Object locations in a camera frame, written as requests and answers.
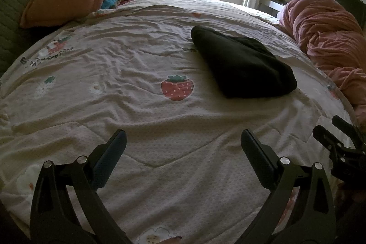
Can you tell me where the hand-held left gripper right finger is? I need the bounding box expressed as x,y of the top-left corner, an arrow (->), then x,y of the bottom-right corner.
234,129 -> 336,244

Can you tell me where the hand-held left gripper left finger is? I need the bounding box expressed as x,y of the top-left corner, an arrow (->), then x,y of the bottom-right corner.
29,129 -> 135,244

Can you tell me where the white strawberry print quilt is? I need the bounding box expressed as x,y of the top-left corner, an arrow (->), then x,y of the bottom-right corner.
0,0 -> 358,244

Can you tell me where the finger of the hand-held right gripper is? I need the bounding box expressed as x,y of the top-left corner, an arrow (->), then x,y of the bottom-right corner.
332,115 -> 366,147
312,125 -> 353,153

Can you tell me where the green quilted headboard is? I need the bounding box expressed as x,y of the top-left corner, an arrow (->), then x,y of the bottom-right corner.
0,0 -> 115,76

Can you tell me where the white desk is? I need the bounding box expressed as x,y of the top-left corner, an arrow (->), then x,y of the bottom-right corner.
259,0 -> 286,18

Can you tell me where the black sweater with orange patches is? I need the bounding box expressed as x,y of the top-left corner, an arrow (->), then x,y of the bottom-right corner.
191,25 -> 297,99

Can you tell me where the pink blanket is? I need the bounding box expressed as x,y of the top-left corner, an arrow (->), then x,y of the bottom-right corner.
279,0 -> 366,124

